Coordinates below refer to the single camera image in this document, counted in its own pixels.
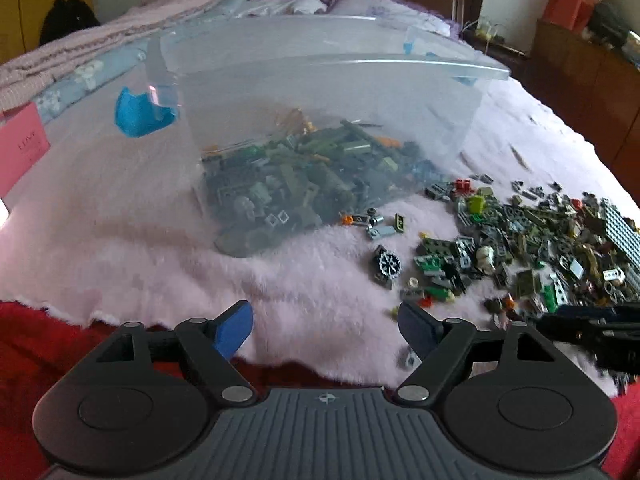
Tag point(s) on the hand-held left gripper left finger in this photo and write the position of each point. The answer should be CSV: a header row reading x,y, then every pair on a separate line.
x,y
232,330

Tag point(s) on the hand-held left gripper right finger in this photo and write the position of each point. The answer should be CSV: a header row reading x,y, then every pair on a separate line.
x,y
417,330

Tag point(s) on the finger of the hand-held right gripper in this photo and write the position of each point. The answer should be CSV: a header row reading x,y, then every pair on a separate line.
x,y
610,340
600,310

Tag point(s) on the toy brick pile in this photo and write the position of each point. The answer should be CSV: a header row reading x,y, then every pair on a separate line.
x,y
525,240

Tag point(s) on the heap of binned toy bricks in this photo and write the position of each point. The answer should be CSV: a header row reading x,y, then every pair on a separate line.
x,y
310,175

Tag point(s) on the clear plastic storage bin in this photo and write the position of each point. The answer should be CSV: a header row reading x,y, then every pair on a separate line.
x,y
325,90

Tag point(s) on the black toy gear wheel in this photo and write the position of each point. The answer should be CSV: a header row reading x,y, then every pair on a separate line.
x,y
386,262

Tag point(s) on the grey studded toy baseplate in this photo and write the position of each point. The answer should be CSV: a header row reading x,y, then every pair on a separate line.
x,y
620,225

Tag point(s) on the brown wooden cabinet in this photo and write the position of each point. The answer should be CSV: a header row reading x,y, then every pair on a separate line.
x,y
580,85

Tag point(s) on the white glossy card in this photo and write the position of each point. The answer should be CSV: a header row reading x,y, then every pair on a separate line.
x,y
2,212

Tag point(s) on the wooden nightstand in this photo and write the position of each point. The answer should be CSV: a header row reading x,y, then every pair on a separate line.
x,y
500,60

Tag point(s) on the pink cardboard box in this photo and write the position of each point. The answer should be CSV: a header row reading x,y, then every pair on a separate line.
x,y
20,145

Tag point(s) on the dark bag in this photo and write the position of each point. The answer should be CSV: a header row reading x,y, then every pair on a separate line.
x,y
607,25

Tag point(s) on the blue floral bedsheet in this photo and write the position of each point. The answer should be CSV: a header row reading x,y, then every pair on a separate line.
x,y
75,80

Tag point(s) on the red paper bag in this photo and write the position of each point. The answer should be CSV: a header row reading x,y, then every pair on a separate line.
x,y
567,10

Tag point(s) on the white pillow purple frill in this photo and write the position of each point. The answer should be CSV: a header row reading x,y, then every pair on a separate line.
x,y
385,10

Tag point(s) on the plain white pillow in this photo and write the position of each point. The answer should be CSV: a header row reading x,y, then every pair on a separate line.
x,y
285,6

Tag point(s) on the pink quilt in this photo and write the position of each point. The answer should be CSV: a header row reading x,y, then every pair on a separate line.
x,y
75,40

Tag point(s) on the black bag on wardrobe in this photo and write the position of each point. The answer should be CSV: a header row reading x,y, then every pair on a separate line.
x,y
67,22

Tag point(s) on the yellow wooden wardrobe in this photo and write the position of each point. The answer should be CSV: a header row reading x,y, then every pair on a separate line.
x,y
30,5

